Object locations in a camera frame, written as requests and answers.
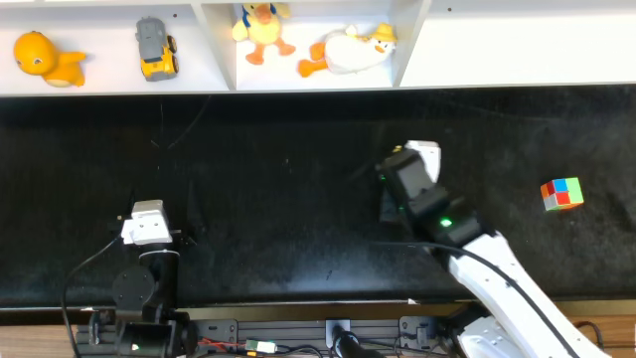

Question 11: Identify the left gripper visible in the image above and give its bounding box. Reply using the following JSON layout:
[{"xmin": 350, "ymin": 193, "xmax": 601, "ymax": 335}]
[{"xmin": 128, "ymin": 179, "xmax": 203, "ymax": 247}]

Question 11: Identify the grey and yellow toy truck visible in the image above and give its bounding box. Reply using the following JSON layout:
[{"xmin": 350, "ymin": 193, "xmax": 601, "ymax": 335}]
[{"xmin": 134, "ymin": 16, "xmax": 180, "ymax": 83}]

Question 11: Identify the many-coloured puzzle cube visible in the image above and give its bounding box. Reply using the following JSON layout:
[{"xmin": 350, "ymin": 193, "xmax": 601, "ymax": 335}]
[{"xmin": 540, "ymin": 177, "xmax": 585, "ymax": 212}]

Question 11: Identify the yellow rubber duck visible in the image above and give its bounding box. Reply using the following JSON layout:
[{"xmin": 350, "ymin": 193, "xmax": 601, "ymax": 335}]
[{"xmin": 13, "ymin": 30, "xmax": 88, "ymax": 89}]

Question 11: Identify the white plush duck yellow hat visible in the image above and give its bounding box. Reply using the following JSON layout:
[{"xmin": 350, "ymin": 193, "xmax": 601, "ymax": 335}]
[{"xmin": 297, "ymin": 22, "xmax": 398, "ymax": 79}]

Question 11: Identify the white shelf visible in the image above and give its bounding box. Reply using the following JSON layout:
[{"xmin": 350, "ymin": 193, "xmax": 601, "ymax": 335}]
[{"xmin": 0, "ymin": 0, "xmax": 636, "ymax": 98}]

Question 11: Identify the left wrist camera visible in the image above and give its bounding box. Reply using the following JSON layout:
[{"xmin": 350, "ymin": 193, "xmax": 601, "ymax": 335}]
[{"xmin": 120, "ymin": 199, "xmax": 174, "ymax": 247}]

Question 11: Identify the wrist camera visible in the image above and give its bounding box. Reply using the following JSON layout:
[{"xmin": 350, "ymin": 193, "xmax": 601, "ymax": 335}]
[
  {"xmin": 403, "ymin": 139, "xmax": 442, "ymax": 183},
  {"xmin": 120, "ymin": 199, "xmax": 174, "ymax": 247}
]

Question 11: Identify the mounting rail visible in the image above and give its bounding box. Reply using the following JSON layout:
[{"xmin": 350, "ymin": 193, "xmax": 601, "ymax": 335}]
[{"xmin": 74, "ymin": 317, "xmax": 461, "ymax": 358}]

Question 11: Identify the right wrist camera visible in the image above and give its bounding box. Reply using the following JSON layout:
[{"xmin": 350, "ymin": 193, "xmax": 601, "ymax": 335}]
[{"xmin": 403, "ymin": 139, "xmax": 442, "ymax": 183}]

